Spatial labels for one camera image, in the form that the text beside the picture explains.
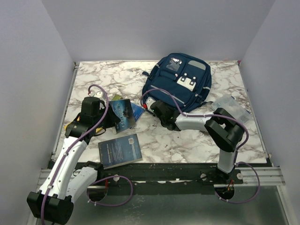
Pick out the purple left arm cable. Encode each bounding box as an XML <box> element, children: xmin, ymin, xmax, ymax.
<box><xmin>40</xmin><ymin>84</ymin><xmax>134</xmax><ymax>225</ymax></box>

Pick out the dark book underneath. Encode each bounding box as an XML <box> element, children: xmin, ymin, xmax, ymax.
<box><xmin>98</xmin><ymin>134</ymin><xmax>143</xmax><ymax>169</ymax></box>

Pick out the Wuthering Heights dark book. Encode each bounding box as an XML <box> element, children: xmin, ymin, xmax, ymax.
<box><xmin>110</xmin><ymin>99</ymin><xmax>136</xmax><ymax>134</ymax></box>

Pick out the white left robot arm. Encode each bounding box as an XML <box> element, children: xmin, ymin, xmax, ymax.
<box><xmin>27</xmin><ymin>97</ymin><xmax>120</xmax><ymax>225</ymax></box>

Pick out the navy blue student backpack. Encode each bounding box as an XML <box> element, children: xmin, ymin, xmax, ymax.
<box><xmin>142</xmin><ymin>53</ymin><xmax>212</xmax><ymax>113</ymax></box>

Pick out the Animal Farm blue book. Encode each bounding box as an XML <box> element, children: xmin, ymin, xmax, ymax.
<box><xmin>111</xmin><ymin>94</ymin><xmax>145</xmax><ymax>122</ymax></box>

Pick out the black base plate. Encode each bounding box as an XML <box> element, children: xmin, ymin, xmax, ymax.
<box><xmin>46</xmin><ymin>160</ymin><xmax>275</xmax><ymax>195</ymax></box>

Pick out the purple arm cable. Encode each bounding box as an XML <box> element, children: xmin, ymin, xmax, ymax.
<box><xmin>140</xmin><ymin>88</ymin><xmax>261</xmax><ymax>204</ymax></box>
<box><xmin>40</xmin><ymin>84</ymin><xmax>134</xmax><ymax>225</ymax></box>

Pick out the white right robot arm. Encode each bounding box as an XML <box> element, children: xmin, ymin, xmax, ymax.
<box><xmin>149</xmin><ymin>100</ymin><xmax>248</xmax><ymax>184</ymax></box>

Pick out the aluminium rail frame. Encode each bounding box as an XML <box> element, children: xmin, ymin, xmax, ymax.
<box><xmin>27</xmin><ymin>58</ymin><xmax>281</xmax><ymax>225</ymax></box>

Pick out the clear plastic organizer box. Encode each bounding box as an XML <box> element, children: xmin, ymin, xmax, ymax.
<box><xmin>211</xmin><ymin>94</ymin><xmax>252</xmax><ymax>124</ymax></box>

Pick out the yellow notebook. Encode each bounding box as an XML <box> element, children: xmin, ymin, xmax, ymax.
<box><xmin>63</xmin><ymin>121</ymin><xmax>106</xmax><ymax>132</ymax></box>

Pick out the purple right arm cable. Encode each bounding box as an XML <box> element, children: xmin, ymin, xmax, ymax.
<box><xmin>140</xmin><ymin>88</ymin><xmax>261</xmax><ymax>204</ymax></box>

